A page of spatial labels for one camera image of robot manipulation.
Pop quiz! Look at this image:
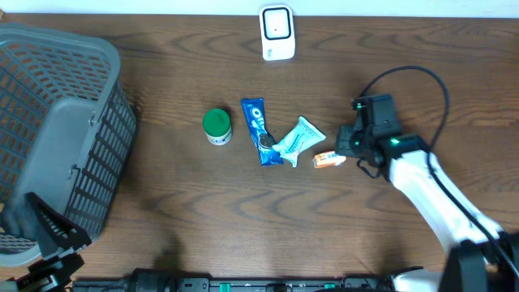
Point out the small orange snack box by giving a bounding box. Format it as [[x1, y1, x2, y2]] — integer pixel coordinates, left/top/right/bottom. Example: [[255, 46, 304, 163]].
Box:
[[312, 151, 346, 169]]

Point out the white mint tissue pack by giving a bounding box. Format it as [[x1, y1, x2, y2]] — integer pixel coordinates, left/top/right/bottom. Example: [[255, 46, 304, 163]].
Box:
[[272, 116, 326, 167]]

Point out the grey plastic mesh basket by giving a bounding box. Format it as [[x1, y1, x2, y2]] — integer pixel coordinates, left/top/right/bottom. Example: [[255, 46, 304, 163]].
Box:
[[1, 24, 136, 267]]

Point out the blue Oreo cookie pack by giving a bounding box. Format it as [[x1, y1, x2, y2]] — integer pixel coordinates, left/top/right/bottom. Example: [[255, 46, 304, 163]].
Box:
[[241, 98, 283, 166]]

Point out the green lid white jar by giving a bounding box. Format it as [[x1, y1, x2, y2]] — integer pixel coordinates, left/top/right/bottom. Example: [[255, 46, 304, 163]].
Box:
[[203, 109, 232, 146]]

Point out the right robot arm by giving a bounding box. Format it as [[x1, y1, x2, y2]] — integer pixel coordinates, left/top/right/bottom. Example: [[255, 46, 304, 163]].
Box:
[[336, 94, 518, 291]]

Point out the white barcode scanner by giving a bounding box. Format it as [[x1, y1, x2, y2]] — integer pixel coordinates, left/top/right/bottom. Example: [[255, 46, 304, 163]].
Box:
[[259, 5, 296, 62]]

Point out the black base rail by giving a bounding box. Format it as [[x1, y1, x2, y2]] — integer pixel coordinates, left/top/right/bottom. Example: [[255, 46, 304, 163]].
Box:
[[68, 267, 441, 292]]

